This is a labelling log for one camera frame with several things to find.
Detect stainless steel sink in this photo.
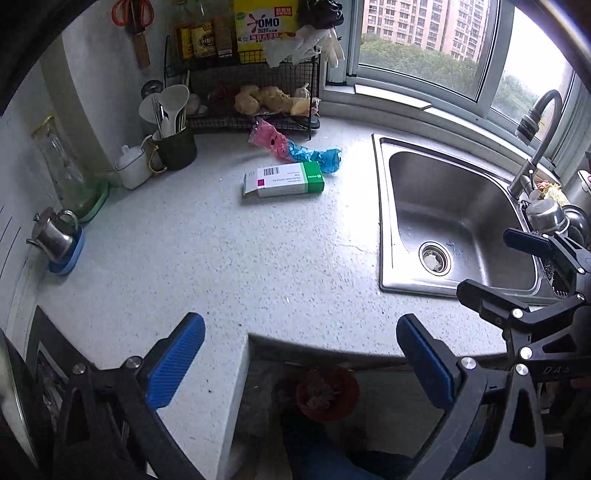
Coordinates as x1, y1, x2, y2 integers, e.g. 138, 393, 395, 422
372, 134, 555, 305

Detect yellow dish cloth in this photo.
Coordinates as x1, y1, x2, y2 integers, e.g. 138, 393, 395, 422
536, 180, 571, 208

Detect white rice spoon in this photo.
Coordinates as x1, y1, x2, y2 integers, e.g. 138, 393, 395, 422
159, 84, 191, 137

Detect dark capped sauce bottle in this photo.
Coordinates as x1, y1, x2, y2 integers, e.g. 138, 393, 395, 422
213, 0, 234, 57

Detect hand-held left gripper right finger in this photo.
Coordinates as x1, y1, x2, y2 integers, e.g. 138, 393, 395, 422
396, 313, 549, 480

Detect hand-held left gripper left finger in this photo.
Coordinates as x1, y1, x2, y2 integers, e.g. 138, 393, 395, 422
53, 312, 206, 480

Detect red chili packet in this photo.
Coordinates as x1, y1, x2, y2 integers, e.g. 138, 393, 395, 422
208, 85, 236, 107

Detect round ginger piece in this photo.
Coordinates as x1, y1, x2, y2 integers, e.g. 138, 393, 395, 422
235, 85, 259, 114

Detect red trash bin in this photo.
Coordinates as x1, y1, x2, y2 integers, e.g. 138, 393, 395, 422
295, 366, 360, 421

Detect grey window frame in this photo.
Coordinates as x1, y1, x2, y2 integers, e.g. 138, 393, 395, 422
323, 0, 591, 158

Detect black wire rack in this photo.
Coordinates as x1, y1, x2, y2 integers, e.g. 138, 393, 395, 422
164, 34, 322, 141

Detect grey kitchen faucet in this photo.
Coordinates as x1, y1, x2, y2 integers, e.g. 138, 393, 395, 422
507, 89, 565, 199

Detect white plastic gloves bundle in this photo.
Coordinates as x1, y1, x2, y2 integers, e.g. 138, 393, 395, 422
265, 25, 346, 69

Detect steel oil pot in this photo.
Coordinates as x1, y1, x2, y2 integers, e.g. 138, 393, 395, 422
27, 207, 80, 261

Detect long ginger piece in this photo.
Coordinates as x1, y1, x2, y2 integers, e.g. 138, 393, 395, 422
256, 88, 310, 115

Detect steel wok lid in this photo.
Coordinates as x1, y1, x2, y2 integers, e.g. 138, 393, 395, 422
0, 328, 38, 467

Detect person's leg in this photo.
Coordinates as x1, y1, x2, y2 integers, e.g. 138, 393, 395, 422
281, 406, 416, 480

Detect pink blue plastic wrapper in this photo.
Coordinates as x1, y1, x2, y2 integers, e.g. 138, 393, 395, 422
249, 117, 342, 175

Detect white green medicine box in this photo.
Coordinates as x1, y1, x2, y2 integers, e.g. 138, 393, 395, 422
242, 161, 325, 199

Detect grey spatula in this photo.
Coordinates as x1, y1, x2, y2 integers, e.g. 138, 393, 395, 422
139, 95, 162, 134

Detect red handled scissors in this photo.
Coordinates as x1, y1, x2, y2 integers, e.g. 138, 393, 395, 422
112, 0, 154, 33

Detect tall glass vase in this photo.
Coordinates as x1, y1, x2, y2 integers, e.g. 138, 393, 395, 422
31, 115, 100, 213

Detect yellow label sauce bottle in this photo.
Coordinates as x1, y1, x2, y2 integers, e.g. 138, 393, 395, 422
191, 0, 218, 58

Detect amber oil bottle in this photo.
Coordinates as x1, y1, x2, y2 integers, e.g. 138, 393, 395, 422
174, 0, 195, 60

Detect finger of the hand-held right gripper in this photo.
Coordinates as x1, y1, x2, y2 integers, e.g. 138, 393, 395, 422
503, 228, 591, 278
456, 278, 591, 345

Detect stainless steel bowl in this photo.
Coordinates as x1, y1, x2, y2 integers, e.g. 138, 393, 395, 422
525, 199, 571, 236

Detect dark metal ladle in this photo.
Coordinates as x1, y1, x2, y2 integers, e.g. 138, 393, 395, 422
561, 205, 591, 243

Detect white lidded ceramic pot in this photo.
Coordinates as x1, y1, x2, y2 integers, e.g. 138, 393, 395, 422
115, 144, 153, 190

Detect dark green mug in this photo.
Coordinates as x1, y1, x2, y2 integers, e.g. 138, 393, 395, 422
148, 124, 198, 174

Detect black plastic bag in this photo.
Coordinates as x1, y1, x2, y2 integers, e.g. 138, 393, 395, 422
300, 0, 345, 28

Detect orange scissors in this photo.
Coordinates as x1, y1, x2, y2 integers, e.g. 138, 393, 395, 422
130, 0, 152, 69

